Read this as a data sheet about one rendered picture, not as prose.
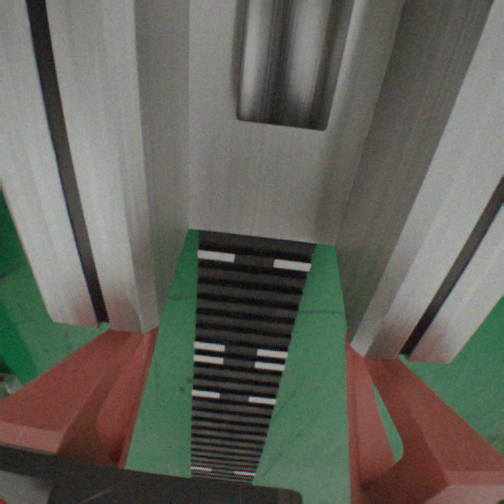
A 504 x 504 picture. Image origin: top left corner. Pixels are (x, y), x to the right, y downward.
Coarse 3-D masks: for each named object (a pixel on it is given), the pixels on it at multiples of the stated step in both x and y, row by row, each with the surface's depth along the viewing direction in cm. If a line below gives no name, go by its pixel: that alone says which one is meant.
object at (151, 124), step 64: (0, 0) 4; (64, 0) 4; (128, 0) 4; (192, 0) 8; (256, 0) 7; (320, 0) 6; (384, 0) 7; (448, 0) 5; (0, 64) 5; (64, 64) 5; (128, 64) 5; (192, 64) 8; (256, 64) 7; (320, 64) 7; (384, 64) 8; (448, 64) 5; (0, 128) 5; (64, 128) 5; (128, 128) 6; (192, 128) 9; (256, 128) 9; (320, 128) 8; (384, 128) 8; (448, 128) 5; (64, 192) 6; (128, 192) 6; (192, 192) 11; (256, 192) 11; (320, 192) 10; (384, 192) 8; (448, 192) 6; (64, 256) 7; (128, 256) 7; (384, 256) 7; (448, 256) 7; (64, 320) 8; (128, 320) 8; (384, 320) 8; (448, 320) 8
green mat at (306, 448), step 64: (0, 192) 16; (0, 256) 19; (192, 256) 18; (320, 256) 18; (0, 320) 23; (192, 320) 22; (320, 320) 21; (192, 384) 26; (320, 384) 26; (448, 384) 25; (320, 448) 33
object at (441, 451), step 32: (352, 352) 14; (352, 384) 14; (384, 384) 11; (416, 384) 11; (352, 416) 13; (416, 416) 9; (448, 416) 9; (352, 448) 13; (384, 448) 13; (416, 448) 9; (448, 448) 8; (480, 448) 8; (352, 480) 13; (384, 480) 10; (416, 480) 9; (448, 480) 8; (480, 480) 8
